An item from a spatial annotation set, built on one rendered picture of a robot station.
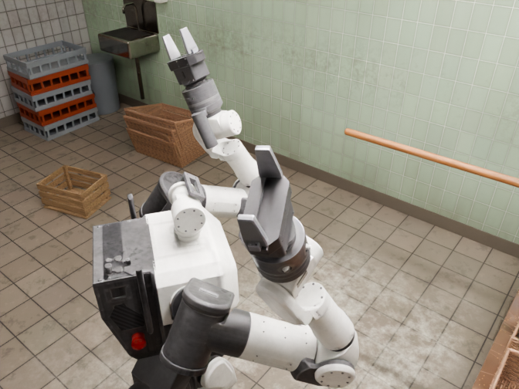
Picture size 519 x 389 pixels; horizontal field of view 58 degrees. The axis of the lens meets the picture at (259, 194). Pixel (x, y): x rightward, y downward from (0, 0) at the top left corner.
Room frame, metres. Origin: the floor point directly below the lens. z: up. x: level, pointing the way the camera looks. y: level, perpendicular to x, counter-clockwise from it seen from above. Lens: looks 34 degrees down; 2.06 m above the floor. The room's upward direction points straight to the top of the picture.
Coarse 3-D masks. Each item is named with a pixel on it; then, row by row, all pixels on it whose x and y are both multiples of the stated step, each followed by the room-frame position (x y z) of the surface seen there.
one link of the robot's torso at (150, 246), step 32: (128, 224) 0.86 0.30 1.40; (160, 224) 0.86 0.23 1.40; (96, 256) 0.75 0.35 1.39; (128, 256) 0.75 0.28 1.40; (160, 256) 0.75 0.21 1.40; (192, 256) 0.75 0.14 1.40; (224, 256) 0.77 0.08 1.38; (96, 288) 0.67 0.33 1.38; (128, 288) 0.69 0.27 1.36; (160, 288) 0.68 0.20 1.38; (224, 288) 0.71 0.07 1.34; (128, 320) 0.68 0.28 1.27; (160, 320) 0.67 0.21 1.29; (128, 352) 0.68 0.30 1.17
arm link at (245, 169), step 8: (240, 160) 1.13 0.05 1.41; (248, 160) 1.14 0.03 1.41; (232, 168) 1.14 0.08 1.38; (240, 168) 1.13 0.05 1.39; (248, 168) 1.14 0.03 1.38; (256, 168) 1.15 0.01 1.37; (240, 176) 1.14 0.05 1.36; (248, 176) 1.13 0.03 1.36; (256, 176) 1.15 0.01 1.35; (240, 184) 1.18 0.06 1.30; (248, 184) 1.14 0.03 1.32; (248, 192) 1.14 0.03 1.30
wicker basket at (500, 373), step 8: (504, 352) 1.02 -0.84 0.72; (512, 352) 1.02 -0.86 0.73; (504, 360) 0.98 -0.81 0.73; (512, 360) 1.01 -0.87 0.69; (504, 368) 1.02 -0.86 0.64; (512, 368) 1.01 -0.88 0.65; (496, 376) 0.92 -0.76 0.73; (504, 376) 1.01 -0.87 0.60; (512, 376) 1.00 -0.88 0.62; (496, 384) 0.89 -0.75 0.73; (504, 384) 0.99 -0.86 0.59; (512, 384) 0.99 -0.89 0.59
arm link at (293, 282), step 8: (312, 240) 0.60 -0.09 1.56; (312, 248) 0.59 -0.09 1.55; (320, 248) 0.60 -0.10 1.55; (312, 256) 0.58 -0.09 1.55; (320, 256) 0.60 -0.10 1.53; (304, 264) 0.53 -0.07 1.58; (312, 264) 0.58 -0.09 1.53; (296, 272) 0.52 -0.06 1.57; (304, 272) 0.56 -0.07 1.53; (272, 280) 0.52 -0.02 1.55; (280, 280) 0.52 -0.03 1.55; (288, 280) 0.52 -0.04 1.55; (296, 280) 0.54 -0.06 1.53; (304, 280) 0.56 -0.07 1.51; (288, 288) 0.53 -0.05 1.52; (296, 288) 0.54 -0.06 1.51; (296, 296) 0.54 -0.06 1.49
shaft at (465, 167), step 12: (348, 132) 1.75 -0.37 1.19; (360, 132) 1.73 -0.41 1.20; (384, 144) 1.65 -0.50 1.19; (396, 144) 1.63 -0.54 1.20; (420, 156) 1.56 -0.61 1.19; (432, 156) 1.54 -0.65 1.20; (456, 168) 1.48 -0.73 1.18; (468, 168) 1.45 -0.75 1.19; (480, 168) 1.44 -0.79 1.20; (504, 180) 1.38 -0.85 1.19; (516, 180) 1.36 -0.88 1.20
